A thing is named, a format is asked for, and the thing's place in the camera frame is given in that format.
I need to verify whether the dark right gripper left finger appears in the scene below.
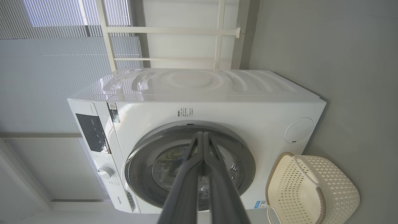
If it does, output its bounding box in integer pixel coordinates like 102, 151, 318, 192
157, 132, 204, 224

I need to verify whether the small printed text label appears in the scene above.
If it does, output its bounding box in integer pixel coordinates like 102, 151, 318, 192
177, 107, 195, 118

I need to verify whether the black round washing machine door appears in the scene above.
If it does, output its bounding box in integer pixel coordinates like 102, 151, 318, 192
124, 121, 257, 212

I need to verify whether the grey slatted window blind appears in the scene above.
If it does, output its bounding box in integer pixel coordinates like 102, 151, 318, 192
0, 0, 133, 40

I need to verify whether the white pleated window blind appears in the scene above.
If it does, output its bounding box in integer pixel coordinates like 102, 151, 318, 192
2, 137, 110, 200
0, 36, 144, 134

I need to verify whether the round white filter cover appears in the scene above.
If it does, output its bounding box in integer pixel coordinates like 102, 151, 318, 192
284, 117, 315, 144

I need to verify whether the white front-load washing machine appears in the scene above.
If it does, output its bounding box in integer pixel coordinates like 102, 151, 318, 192
67, 68, 327, 214

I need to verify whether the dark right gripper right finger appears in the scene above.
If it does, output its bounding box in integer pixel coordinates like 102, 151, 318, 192
204, 132, 251, 224

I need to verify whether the white metal frame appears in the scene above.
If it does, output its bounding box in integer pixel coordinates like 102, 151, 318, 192
96, 0, 242, 71

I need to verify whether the black QR code sticker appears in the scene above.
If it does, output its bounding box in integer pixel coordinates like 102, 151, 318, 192
107, 102, 121, 124

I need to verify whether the black control display panel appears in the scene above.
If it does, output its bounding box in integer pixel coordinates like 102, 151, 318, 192
76, 113, 110, 153

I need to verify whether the cream perforated laundry basket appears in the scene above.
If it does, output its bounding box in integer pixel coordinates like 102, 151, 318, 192
265, 152, 361, 224

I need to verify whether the white round control knob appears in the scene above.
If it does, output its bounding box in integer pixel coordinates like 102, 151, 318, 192
98, 166, 115, 180

